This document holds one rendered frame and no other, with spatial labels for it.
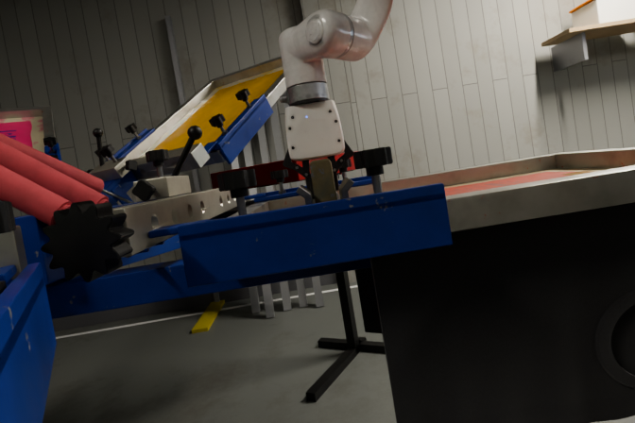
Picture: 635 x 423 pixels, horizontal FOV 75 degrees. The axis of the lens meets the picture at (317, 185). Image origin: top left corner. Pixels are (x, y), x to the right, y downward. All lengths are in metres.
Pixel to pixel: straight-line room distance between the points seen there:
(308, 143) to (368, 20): 0.24
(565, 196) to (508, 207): 0.07
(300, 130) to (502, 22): 3.72
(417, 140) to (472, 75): 0.78
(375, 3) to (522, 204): 0.43
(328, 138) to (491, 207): 0.33
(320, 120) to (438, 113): 3.25
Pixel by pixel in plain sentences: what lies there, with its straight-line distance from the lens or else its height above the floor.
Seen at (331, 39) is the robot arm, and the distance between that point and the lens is 0.69.
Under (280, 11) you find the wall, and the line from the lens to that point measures 3.99.
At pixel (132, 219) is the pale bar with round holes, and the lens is 0.48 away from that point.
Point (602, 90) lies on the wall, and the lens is 4.69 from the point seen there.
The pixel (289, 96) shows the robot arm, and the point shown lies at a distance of 0.76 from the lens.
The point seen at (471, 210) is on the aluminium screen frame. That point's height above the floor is 0.97.
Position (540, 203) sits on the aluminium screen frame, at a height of 0.97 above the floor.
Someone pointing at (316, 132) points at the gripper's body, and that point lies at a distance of 0.74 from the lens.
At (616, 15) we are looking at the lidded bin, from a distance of 4.31.
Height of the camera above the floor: 1.05
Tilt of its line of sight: 2 degrees down
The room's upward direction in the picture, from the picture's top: 9 degrees counter-clockwise
